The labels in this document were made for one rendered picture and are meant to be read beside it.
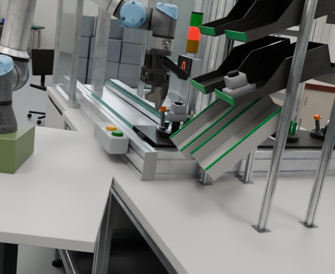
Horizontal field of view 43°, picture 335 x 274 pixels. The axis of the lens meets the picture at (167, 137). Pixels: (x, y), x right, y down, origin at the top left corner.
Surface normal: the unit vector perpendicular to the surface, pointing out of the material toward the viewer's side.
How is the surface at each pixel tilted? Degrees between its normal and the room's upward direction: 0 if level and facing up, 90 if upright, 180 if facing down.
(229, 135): 90
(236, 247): 0
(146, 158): 90
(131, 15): 87
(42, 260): 0
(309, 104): 90
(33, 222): 0
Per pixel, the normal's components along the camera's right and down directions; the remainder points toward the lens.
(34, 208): 0.14, -0.95
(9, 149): 0.03, 0.27
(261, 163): 0.40, 0.29
